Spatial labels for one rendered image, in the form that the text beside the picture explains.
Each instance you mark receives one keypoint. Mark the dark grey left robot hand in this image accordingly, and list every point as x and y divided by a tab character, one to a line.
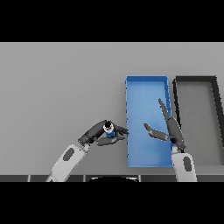
94	133

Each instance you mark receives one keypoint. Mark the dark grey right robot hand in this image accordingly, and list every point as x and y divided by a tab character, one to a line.
174	128

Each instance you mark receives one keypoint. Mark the blue pipe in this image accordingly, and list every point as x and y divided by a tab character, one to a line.
109	130

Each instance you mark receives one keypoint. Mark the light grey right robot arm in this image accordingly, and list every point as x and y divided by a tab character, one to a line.
184	165

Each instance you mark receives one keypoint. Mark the dark grey bin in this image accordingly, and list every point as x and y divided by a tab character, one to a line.
198	119

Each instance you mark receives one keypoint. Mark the blue bin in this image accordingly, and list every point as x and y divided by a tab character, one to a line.
147	122

